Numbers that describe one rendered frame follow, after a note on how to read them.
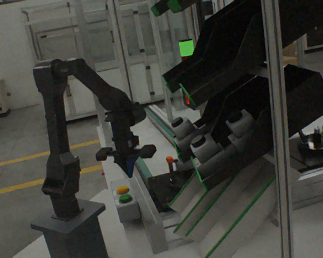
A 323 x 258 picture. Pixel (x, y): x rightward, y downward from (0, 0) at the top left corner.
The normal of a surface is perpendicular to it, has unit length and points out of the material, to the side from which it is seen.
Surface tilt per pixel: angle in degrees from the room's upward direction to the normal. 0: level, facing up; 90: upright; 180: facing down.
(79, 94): 90
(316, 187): 90
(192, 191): 90
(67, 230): 0
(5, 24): 90
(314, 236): 0
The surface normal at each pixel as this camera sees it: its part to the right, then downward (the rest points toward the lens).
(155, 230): 0.25, 0.25
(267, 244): -0.16, -0.94
